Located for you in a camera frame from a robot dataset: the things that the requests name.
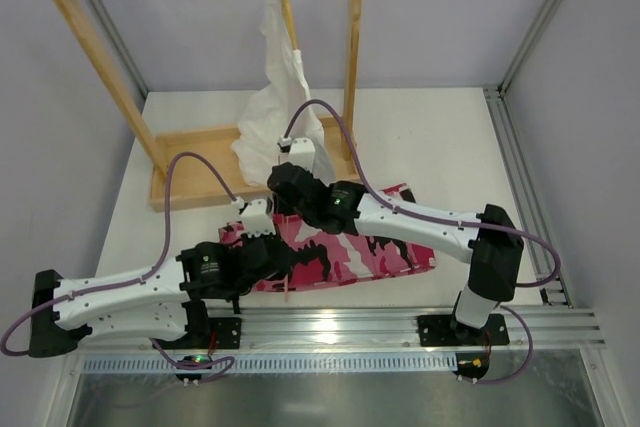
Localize pink wire hanger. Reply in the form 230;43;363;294
281;216;291;304

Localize pink camouflage trousers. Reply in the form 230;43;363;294
217;182;437;294

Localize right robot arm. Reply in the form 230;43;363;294
267;162;524;345

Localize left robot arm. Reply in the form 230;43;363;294
27;235;315;358

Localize wooden hanger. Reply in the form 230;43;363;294
280;0;299;50

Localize white t-shirt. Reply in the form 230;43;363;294
232;0;311;186

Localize wooden clothes rack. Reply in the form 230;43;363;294
52;0;362;212

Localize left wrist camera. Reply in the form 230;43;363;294
231;197;276;238

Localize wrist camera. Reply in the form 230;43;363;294
277;137;316;172
231;197;276;238

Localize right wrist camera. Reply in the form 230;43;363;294
277;137;316;172

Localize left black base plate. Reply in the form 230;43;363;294
208;317;242;351

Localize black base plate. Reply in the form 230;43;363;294
208;317;242;351
416;314;510;347

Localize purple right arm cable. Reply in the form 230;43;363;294
284;99;559;386

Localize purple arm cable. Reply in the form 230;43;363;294
0;151;241;383
284;99;559;386

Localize aluminium mounting rail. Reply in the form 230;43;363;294
82;306;605;350

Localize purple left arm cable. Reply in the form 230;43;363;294
0;151;241;383

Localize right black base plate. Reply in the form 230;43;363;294
416;314;510;347

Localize slotted cable duct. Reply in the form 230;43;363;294
82;351;457;375

